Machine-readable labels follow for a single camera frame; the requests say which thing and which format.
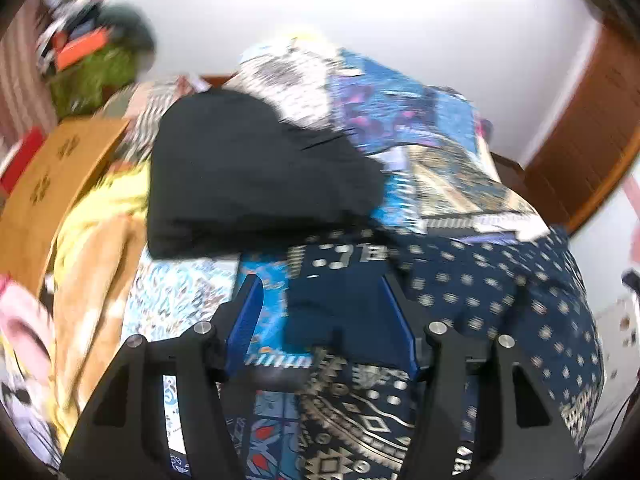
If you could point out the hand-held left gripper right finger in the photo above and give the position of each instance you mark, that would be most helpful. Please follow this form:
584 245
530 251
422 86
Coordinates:
400 330

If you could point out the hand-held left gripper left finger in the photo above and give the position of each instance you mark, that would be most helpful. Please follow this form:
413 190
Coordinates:
245 330

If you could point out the navy patterned hoodie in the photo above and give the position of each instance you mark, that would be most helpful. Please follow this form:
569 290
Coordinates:
500 300

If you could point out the black garment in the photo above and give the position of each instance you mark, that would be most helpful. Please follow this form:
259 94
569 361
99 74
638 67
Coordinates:
240 175

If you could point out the yellow printed blanket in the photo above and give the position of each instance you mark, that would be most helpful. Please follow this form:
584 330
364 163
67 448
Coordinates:
100 240

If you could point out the wooden wardrobe with white door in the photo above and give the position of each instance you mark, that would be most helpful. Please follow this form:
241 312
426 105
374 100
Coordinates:
610 260

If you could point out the pink toy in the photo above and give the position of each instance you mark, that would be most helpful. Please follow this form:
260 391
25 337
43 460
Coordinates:
22 320

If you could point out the patchwork bed sheet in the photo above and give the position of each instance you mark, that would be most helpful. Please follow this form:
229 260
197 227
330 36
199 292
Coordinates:
400 105

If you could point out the striped orange patchwork cloth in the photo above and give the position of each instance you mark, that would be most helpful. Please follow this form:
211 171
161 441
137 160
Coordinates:
155 105

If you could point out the wooden lap desk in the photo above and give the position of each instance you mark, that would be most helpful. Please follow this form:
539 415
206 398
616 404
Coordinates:
55 175

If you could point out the brown wooden door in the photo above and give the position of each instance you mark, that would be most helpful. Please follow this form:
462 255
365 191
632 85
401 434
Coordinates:
590 130

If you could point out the red box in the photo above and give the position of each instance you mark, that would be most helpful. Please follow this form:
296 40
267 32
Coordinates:
20 160

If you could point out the green patterned cloth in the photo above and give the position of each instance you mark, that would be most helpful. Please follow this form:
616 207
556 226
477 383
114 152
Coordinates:
95 85

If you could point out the yellow round object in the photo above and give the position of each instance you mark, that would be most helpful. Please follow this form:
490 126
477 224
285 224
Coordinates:
307 37

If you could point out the grey pillow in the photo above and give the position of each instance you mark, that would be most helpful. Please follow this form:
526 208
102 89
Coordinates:
132 30

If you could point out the orange box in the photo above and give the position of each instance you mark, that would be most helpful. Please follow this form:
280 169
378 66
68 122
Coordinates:
80 50

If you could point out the striped brown curtain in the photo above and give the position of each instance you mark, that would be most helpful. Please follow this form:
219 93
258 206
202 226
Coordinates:
25 75

